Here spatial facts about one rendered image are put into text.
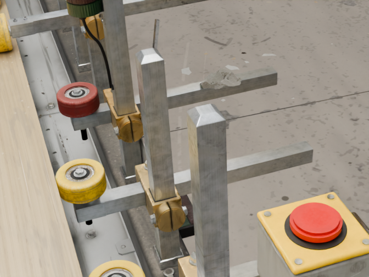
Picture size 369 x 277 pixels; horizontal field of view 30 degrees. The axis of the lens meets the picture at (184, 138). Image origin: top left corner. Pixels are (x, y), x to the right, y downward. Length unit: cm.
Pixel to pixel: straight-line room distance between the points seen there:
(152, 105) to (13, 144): 32
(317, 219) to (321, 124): 229
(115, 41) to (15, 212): 36
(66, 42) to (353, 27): 192
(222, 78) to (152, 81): 43
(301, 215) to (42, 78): 152
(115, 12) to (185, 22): 241
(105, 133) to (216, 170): 80
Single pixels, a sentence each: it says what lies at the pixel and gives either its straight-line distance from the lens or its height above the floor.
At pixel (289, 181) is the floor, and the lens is 252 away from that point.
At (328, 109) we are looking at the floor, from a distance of 292.
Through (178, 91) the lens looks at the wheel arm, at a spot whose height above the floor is 86.
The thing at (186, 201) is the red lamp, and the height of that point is 70.
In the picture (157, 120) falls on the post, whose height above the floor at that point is 101.
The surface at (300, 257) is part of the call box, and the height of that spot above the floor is 122.
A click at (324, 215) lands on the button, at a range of 54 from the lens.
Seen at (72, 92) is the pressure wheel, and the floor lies 91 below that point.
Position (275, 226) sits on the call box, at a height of 122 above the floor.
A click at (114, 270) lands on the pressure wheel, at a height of 91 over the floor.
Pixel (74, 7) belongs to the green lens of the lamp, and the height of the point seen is 111.
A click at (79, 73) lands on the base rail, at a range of 182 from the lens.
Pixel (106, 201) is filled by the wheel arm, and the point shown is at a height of 85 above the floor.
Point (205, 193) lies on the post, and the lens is 81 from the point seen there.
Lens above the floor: 159
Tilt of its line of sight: 36 degrees down
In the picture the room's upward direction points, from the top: 4 degrees counter-clockwise
